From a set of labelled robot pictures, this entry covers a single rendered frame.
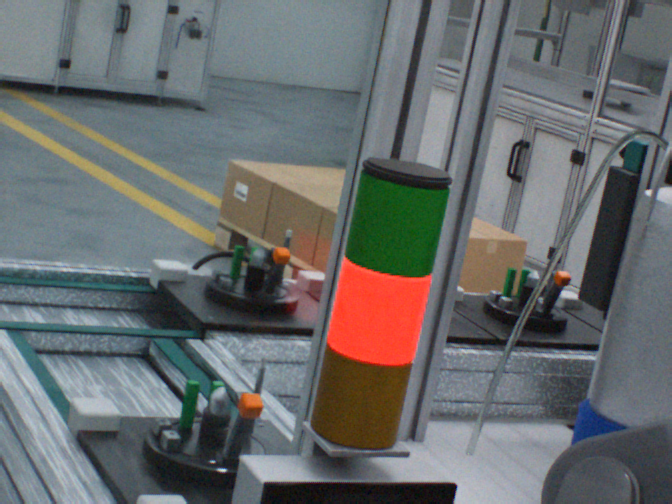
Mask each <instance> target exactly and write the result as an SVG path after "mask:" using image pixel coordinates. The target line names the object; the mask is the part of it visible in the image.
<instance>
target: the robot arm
mask: <svg viewBox="0 0 672 504"><path fill-rule="evenodd" d="M541 504H672V421H671V420H670V419H665V420H661V421H657V422H653V423H648V424H644V425H640V426H636V427H631V428H627V429H623V430H618V431H614V432H610V433H606V434H601V435H597V436H593V437H589V438H586V439H583V440H581V441H579V442H576V443H575V444H573V445H571V446H570V447H568V448H567V449H566V450H565V451H563V452H562V453H561V454H560V455H559V456H558V458H557V459H556V460H555V461H554V463H553V464H552V466H551V467H550V469H549V471H548V473H547V475H546V477H545V480H544V483H543V488H542V493H541Z"/></svg>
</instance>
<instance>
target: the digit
mask: <svg viewBox="0 0 672 504"><path fill-rule="evenodd" d="M401 495H402V494H325V499H324V504H400V500H401Z"/></svg>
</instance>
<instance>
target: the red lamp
mask: <svg viewBox="0 0 672 504"><path fill-rule="evenodd" d="M431 278H432V276H431V274H430V275H429V276H426V277H419V278H412V277H400V276H394V275H388V274H383V273H379V272H375V271H372V270H369V269H366V268H363V267H360V266H358V265H356V264H354V263H352V262H350V261H349V260H348V259H347V258H346V257H344V258H343V263H342V268H341V273H340V278H339V282H338V287H337V292H336V297H335V302H334V307H333V312H332V317H331V322H330V327H329V332H328V337H327V342H328V343H329V345H330V346H331V347H332V348H333V349H335V350H336V351H338V352H340V353H342V354H344V355H347V356H349V357H352V358H355V359H359V360H363V361H367V362H372V363H379V364H389V365H398V364H405V363H408V362H410V361H412V360H413V359H414V357H415V352H416V348H417V343H418V338H419V334H420V329H421V324H422V320H423V315H424V311H425V306H426V301H427V297H428V292H429V287H430V283H431Z"/></svg>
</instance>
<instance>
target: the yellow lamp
mask: <svg viewBox="0 0 672 504"><path fill-rule="evenodd" d="M412 366H413V360H412V361H410V362H408V363H405V364H398V365H389V364H379V363H372V362H367V361H363V360H359V359H355V358H352V357H349V356H347V355H344V354H342V353H340V352H338V351H336V350H335V349H333V348H332V347H331V346H330V345H329V343H328V342H327V343H326V347H325V352H324V357H323V362H322V367H321V372H320V377H319V382H318V387H317V392H316V397H315V402H314V406H313V411H312V416H311V421H310V425H311V427H312V428H313V430H314V431H315V432H316V433H317V434H319V435H320V436H322V437H323V438H325V439H327V440H330V441H332V442H335V443H338V444H341V445H344V446H348V447H353V448H360V449H383V448H387V447H390V446H392V445H393V444H395V442H396V440H397V435H398V431H399V426H400V421H401V417H402V412H403V408H404V403H405V398H406V394H407V389H408V384H409V380H410V375H411V371H412Z"/></svg>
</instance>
